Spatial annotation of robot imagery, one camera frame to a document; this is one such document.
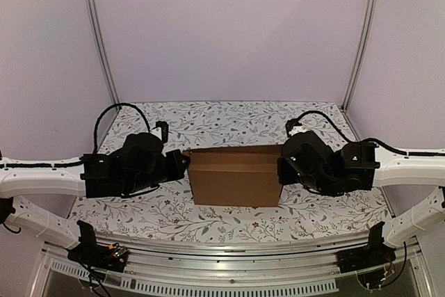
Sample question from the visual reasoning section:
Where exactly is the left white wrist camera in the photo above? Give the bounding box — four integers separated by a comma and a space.
150, 121, 169, 145

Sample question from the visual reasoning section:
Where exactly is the brown cardboard box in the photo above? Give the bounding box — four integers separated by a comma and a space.
183, 145, 282, 207

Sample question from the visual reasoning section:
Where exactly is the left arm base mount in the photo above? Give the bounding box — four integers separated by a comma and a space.
67, 220, 129, 273

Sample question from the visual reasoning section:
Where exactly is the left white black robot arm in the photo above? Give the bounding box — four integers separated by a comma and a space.
1, 133, 191, 265

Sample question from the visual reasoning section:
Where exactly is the left aluminium frame post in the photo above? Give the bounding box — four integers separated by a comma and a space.
85, 0, 120, 104

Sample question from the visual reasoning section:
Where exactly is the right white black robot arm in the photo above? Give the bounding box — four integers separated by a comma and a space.
277, 131, 444, 266

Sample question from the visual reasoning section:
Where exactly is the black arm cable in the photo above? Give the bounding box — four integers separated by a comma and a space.
92, 102, 152, 155
295, 110, 407, 157

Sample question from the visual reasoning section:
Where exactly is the aluminium front rail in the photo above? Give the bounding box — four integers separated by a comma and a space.
30, 232, 435, 296

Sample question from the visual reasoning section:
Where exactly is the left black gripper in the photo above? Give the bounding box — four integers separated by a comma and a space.
126, 154, 191, 196

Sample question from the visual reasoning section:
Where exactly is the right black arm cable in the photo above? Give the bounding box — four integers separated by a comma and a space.
295, 110, 407, 157

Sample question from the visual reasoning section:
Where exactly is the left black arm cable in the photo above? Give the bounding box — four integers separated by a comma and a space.
92, 102, 152, 155

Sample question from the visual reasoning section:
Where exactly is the floral patterned table mat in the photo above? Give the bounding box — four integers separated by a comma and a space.
70, 102, 391, 244

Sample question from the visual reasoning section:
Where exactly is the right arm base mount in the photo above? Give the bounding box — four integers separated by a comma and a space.
335, 222, 396, 273

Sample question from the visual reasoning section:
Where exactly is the right aluminium frame post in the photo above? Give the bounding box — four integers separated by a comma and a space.
341, 0, 378, 113

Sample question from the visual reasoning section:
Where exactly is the aluminium frame post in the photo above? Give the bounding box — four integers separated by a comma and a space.
341, 0, 378, 113
85, 0, 120, 104

